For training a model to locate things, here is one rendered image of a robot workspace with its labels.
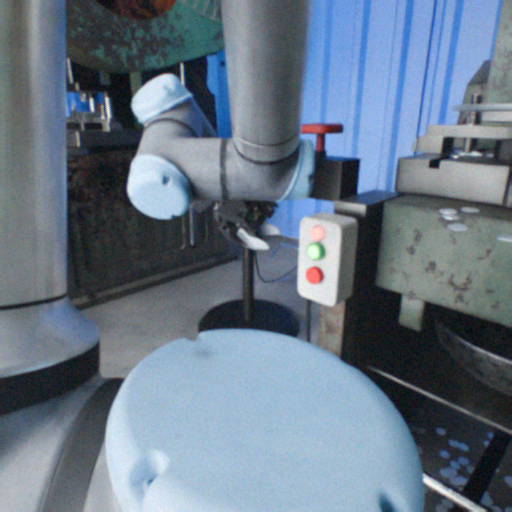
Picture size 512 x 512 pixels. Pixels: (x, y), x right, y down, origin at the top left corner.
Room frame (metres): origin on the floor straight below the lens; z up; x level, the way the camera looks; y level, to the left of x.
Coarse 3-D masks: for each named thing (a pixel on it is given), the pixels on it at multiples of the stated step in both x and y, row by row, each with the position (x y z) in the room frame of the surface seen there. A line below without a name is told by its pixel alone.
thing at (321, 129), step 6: (306, 126) 0.71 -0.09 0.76; (312, 126) 0.70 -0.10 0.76; (318, 126) 0.70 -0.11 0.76; (324, 126) 0.69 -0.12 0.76; (330, 126) 0.70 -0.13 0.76; (336, 126) 0.71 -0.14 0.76; (342, 126) 0.73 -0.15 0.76; (306, 132) 0.71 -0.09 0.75; (312, 132) 0.70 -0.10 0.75; (318, 132) 0.70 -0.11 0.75; (324, 132) 0.69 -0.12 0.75; (330, 132) 0.70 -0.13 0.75; (336, 132) 0.71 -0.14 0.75; (342, 132) 0.73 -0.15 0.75; (318, 138) 0.73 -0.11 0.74; (324, 138) 0.73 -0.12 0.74; (318, 144) 0.73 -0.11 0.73; (324, 144) 0.73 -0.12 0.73; (318, 150) 0.73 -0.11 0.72
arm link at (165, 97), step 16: (160, 80) 0.57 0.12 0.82; (176, 80) 0.56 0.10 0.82; (144, 96) 0.56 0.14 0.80; (160, 96) 0.54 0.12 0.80; (176, 96) 0.55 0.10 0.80; (192, 96) 0.58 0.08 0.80; (144, 112) 0.54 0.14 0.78; (160, 112) 0.54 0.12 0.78; (176, 112) 0.55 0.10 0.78; (192, 112) 0.56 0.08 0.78; (144, 128) 0.56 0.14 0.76; (192, 128) 0.54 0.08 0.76; (208, 128) 0.59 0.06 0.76
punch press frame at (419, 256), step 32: (384, 224) 0.63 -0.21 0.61; (416, 224) 0.59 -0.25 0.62; (448, 224) 0.56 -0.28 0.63; (480, 224) 0.53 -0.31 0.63; (384, 256) 0.62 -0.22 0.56; (416, 256) 0.59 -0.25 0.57; (448, 256) 0.56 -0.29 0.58; (480, 256) 0.53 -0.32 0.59; (416, 288) 0.58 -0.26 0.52; (448, 288) 0.55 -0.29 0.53; (480, 288) 0.52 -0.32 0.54; (416, 320) 0.58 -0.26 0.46
